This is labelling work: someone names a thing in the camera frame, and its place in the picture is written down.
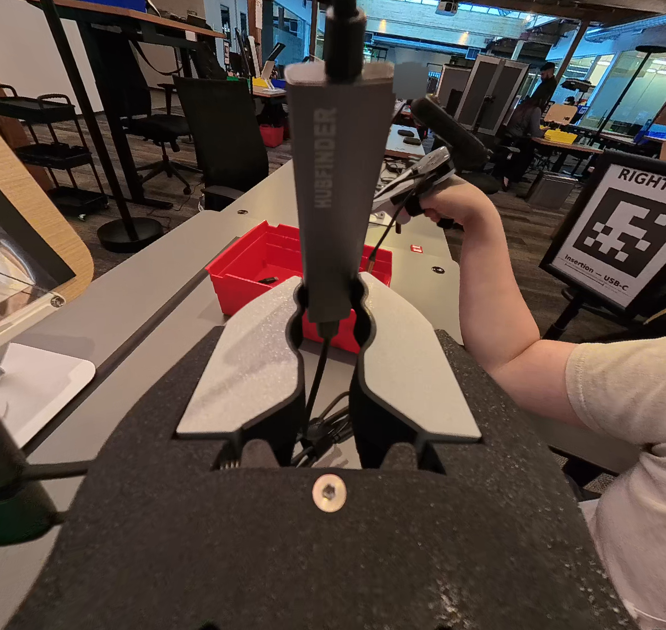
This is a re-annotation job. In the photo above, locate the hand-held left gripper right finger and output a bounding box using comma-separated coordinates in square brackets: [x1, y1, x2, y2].
[350, 272, 483, 443]

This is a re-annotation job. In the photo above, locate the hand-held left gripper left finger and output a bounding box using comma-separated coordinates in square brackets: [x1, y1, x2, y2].
[176, 275, 308, 439]

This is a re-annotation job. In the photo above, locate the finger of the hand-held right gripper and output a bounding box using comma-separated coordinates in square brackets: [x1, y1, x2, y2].
[370, 182, 417, 221]
[387, 148, 454, 194]

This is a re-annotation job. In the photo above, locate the grey usb hub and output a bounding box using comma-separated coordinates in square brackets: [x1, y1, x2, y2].
[283, 60, 396, 325]

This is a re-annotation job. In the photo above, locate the thin black hub cable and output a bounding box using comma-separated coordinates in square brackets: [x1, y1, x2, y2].
[290, 322, 356, 468]

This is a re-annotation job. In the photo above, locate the red plastic bin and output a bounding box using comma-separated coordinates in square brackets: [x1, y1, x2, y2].
[205, 219, 394, 355]

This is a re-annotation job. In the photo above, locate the thick black cable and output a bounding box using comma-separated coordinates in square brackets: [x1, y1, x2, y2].
[323, 0, 368, 83]

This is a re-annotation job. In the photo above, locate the person's right hand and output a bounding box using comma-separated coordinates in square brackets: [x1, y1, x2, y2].
[421, 173, 504, 236]

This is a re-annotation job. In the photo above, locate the grey cabinet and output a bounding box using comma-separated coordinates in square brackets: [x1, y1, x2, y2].
[453, 55, 530, 135]

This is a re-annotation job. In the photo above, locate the grey floor bin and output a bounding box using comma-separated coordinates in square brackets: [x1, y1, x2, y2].
[524, 171, 582, 210]

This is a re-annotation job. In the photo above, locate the black pole stand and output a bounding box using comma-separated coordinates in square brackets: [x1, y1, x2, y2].
[25, 0, 165, 254]

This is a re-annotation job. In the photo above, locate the black chair backrest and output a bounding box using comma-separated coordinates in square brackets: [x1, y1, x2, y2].
[173, 75, 270, 212]

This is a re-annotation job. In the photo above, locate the tag sign on stand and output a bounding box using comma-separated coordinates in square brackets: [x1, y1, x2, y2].
[538, 150, 666, 342]

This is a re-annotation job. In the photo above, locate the person's white shirt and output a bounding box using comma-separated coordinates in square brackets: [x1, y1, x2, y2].
[564, 336, 666, 630]

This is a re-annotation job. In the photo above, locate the black office chair with armrests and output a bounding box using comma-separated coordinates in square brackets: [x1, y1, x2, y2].
[99, 32, 194, 196]

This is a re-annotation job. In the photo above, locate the wooden board with acrylic cover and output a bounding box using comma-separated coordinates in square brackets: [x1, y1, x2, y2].
[0, 138, 95, 329]

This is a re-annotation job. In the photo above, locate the black utility cart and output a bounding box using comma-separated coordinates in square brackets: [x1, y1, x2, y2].
[0, 85, 110, 221]

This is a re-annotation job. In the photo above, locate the wooden desk with black legs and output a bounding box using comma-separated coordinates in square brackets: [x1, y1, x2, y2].
[2, 0, 228, 209]

